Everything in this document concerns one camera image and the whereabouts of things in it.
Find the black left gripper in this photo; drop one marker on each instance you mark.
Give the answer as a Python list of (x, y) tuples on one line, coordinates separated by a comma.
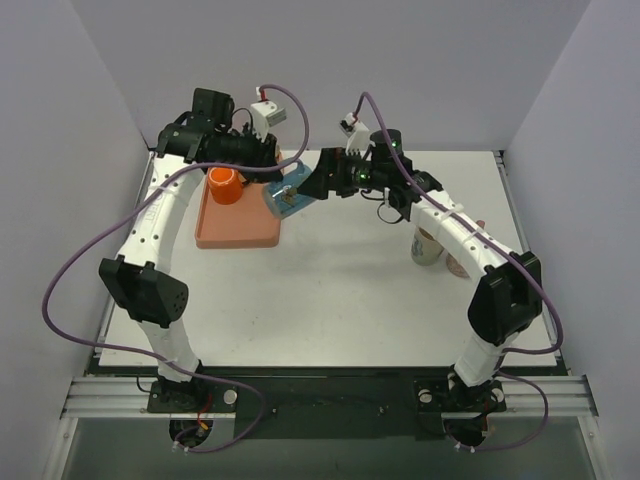
[(270, 156)]

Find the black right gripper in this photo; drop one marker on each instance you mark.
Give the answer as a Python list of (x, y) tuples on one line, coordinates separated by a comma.
[(338, 170)]

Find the orange black-handled mug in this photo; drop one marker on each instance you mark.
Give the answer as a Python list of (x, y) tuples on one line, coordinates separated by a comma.
[(224, 185)]

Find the blue mug orange interior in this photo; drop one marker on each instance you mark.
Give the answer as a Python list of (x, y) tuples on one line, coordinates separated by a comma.
[(282, 197)]

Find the cream seahorse mug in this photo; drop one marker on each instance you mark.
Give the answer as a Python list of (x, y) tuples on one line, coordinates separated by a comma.
[(425, 250)]

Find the pink ghost pumpkin mug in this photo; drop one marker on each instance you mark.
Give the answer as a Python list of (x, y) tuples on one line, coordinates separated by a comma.
[(455, 268)]

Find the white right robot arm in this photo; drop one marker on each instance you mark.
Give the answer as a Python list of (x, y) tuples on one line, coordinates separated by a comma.
[(504, 303)]

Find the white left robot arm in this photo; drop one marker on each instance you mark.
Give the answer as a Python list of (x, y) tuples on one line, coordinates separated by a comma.
[(138, 278)]

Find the salmon plastic tray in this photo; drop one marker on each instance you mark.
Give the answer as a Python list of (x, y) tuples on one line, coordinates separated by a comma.
[(246, 224)]

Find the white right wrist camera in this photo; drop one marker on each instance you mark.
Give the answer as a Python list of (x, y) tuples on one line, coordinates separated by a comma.
[(357, 134)]

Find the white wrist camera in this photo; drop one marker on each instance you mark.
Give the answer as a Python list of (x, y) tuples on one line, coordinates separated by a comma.
[(266, 114), (357, 134)]

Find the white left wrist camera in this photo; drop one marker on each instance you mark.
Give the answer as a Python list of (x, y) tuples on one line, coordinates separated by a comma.
[(266, 114)]

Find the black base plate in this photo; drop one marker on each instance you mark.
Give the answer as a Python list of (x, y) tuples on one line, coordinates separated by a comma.
[(327, 403)]

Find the aluminium front rail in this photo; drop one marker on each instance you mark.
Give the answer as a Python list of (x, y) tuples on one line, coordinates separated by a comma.
[(119, 397)]

